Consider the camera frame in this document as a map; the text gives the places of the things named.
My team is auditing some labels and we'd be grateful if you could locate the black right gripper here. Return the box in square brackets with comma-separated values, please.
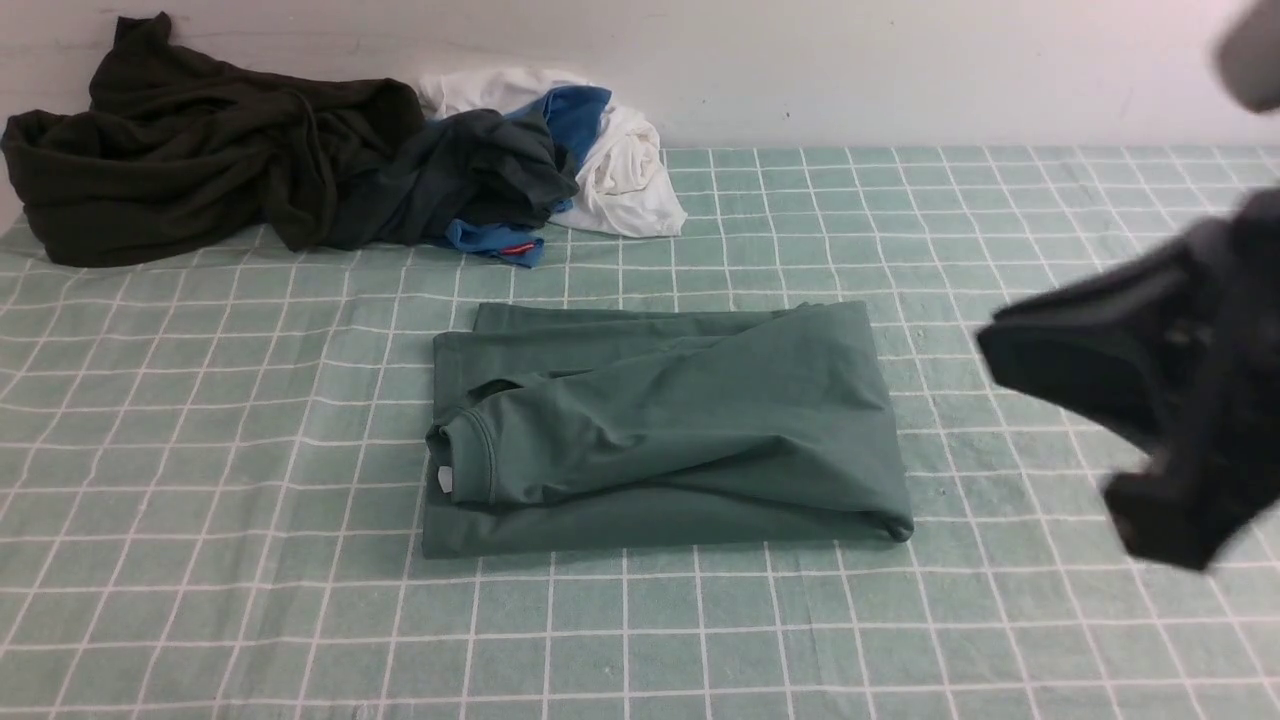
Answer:
[975, 190, 1279, 573]

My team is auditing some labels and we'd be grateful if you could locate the green long sleeve shirt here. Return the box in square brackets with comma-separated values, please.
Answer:
[421, 301, 915, 559]

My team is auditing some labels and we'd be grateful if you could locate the white crumpled garment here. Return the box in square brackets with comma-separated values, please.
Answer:
[419, 67, 689, 238]

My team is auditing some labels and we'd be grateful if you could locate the blue crumpled garment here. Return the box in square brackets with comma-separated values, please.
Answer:
[438, 85, 612, 268]

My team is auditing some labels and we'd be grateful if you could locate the dark grey crumpled garment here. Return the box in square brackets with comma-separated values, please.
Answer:
[321, 109, 579, 250]

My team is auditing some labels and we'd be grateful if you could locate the green checkered tablecloth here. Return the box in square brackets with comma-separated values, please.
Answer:
[1, 146, 1279, 719]

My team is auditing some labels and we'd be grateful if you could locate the dark olive crumpled garment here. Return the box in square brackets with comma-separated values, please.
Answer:
[3, 13, 425, 268]

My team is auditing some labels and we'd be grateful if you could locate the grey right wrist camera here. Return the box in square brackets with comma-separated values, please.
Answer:
[1213, 1, 1279, 114]

